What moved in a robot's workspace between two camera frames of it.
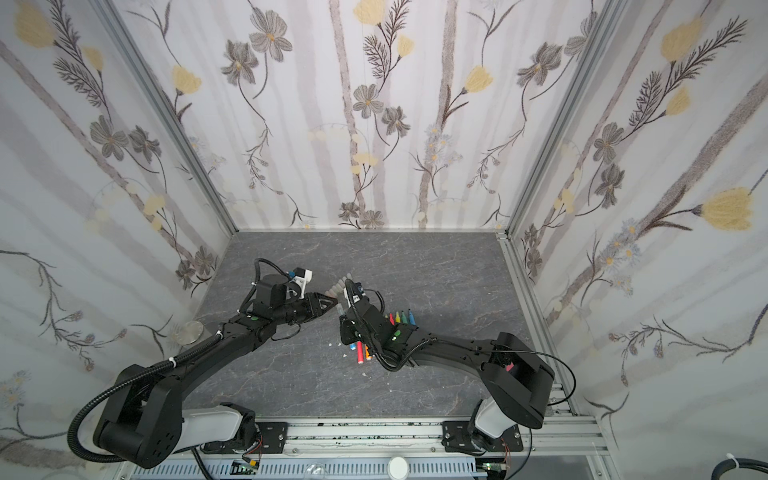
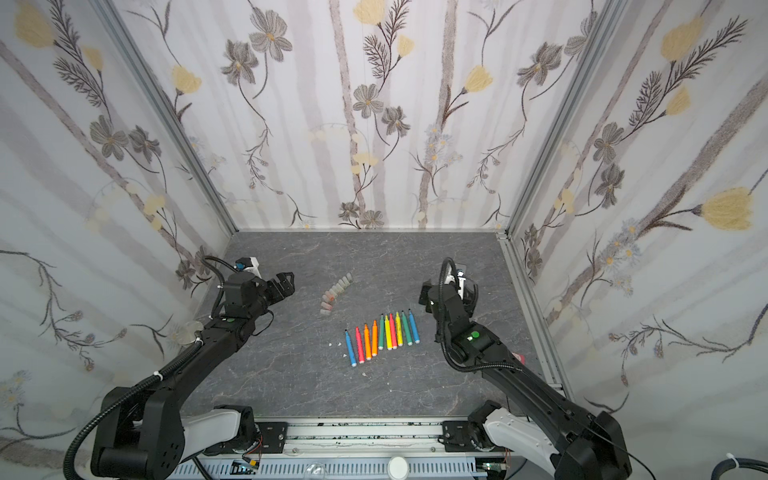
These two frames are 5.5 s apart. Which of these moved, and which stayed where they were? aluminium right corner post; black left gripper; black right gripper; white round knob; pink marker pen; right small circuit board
Moved: black right gripper; black left gripper
Stayed: aluminium right corner post; right small circuit board; pink marker pen; white round knob
